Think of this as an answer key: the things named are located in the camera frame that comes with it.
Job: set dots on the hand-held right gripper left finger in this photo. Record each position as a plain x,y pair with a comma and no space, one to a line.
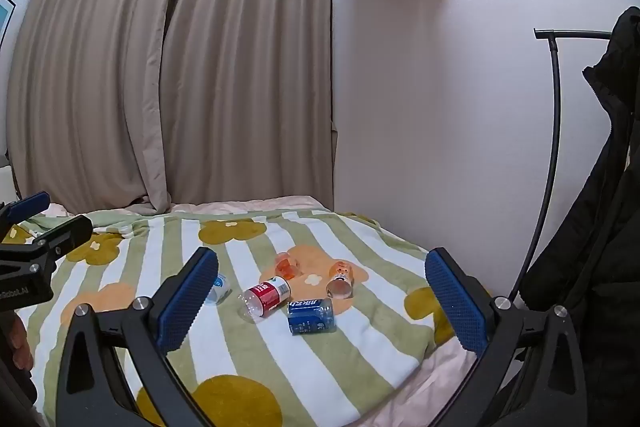
182,302

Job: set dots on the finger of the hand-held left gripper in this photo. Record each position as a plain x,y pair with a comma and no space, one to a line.
29,205
65,234

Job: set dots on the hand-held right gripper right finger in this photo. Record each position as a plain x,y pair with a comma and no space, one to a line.
457,302

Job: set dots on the clear cup with light-blue print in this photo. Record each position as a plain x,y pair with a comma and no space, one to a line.
221,289

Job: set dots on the small orange patterned cup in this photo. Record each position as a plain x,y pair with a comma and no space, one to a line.
286,266

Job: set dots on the clear cup with orange figure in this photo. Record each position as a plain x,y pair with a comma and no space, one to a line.
341,279

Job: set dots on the person's left hand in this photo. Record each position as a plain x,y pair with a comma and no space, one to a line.
22,344

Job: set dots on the red label plastic bottle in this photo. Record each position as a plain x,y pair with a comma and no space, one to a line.
265,297

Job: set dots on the green striped floral blanket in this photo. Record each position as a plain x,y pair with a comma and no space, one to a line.
280,357

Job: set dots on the blue drink can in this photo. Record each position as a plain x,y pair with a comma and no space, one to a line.
310,317

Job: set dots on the beige curtain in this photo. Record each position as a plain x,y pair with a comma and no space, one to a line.
250,82
90,82

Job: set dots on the black padded jacket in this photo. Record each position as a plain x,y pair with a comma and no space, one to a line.
600,232

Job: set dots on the black clothes rack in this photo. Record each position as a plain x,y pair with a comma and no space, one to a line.
555,72

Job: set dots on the blue wall picture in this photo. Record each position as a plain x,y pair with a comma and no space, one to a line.
5,17

